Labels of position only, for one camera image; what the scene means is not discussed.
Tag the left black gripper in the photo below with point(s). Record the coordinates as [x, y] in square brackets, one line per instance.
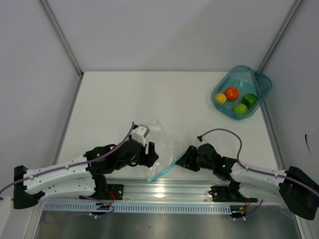
[148, 160]

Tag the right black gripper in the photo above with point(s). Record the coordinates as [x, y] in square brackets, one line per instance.
[185, 161]

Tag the clear zip top bag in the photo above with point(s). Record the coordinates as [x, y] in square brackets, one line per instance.
[169, 150]

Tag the yellow toy squash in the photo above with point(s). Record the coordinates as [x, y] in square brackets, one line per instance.
[220, 98]

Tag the light green toy fruit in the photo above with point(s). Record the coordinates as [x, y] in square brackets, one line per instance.
[240, 109]

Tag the orange toy pumpkin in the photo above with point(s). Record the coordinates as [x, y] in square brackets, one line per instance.
[231, 93]

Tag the dark green toy pepper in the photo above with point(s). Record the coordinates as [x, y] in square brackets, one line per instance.
[249, 100]

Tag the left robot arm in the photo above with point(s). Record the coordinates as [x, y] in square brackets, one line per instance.
[80, 177]

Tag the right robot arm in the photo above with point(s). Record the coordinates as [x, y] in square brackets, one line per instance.
[292, 187]

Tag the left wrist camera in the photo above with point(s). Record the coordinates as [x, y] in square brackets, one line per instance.
[139, 133]

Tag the aluminium mounting rail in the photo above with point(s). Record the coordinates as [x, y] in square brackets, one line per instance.
[133, 191]

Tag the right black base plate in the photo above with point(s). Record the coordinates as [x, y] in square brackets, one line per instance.
[224, 194]

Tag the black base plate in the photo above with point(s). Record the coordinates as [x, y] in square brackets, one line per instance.
[110, 192]
[224, 194]

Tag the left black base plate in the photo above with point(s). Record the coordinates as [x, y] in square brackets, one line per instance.
[110, 192]

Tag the slotted cable duct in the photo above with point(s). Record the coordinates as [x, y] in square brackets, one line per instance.
[138, 208]

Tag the left frame post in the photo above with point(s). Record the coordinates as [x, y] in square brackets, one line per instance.
[60, 35]

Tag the frame post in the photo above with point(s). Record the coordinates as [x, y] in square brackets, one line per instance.
[284, 28]
[60, 35]

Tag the right frame post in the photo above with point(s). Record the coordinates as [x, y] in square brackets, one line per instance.
[284, 28]

